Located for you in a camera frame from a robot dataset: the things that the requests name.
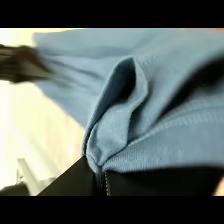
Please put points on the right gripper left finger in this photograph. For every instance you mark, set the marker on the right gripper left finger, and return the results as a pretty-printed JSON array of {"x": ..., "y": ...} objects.
[{"x": 75, "y": 181}]

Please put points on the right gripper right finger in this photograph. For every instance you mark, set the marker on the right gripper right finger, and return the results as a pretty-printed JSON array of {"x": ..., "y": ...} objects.
[{"x": 160, "y": 183}]

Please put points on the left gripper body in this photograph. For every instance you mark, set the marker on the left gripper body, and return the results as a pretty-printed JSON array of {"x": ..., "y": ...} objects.
[{"x": 20, "y": 65}]

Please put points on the blue T-shirt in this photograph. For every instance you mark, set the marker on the blue T-shirt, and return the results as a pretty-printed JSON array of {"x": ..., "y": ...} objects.
[{"x": 160, "y": 110}]

